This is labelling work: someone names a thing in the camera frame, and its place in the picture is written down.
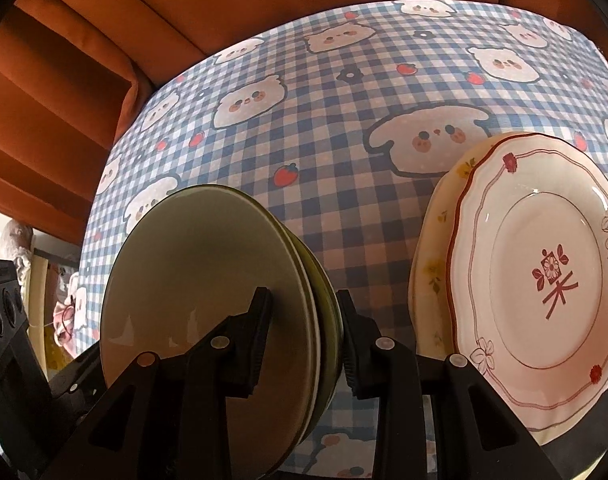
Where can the fluffy white plush toy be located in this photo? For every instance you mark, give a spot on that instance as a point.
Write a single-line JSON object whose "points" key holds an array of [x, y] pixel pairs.
{"points": [[16, 240]]}

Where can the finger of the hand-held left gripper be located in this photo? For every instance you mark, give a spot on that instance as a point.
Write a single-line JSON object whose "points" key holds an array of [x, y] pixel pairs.
{"points": [[76, 380]]}

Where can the white red-rimmed plate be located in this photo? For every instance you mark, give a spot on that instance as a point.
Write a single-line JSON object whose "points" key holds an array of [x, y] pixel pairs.
{"points": [[534, 240]]}

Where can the orange-brown curtain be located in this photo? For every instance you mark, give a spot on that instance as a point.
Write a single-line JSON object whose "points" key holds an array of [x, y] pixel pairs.
{"points": [[84, 110]]}

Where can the round yellow floral plate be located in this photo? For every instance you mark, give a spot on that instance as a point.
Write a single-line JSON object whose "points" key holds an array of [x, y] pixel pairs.
{"points": [[416, 280]]}

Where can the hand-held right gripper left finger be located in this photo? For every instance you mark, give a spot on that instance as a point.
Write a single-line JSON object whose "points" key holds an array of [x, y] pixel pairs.
{"points": [[256, 350]]}

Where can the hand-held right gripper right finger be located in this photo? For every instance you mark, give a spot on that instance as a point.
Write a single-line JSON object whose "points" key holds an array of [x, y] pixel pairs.
{"points": [[354, 360]]}

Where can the pink white cloth bundle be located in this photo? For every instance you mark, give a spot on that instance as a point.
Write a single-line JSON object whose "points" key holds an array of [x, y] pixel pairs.
{"points": [[64, 310]]}

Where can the blue checkered bear tablecloth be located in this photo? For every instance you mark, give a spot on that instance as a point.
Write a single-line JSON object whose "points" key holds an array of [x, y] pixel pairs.
{"points": [[334, 160]]}

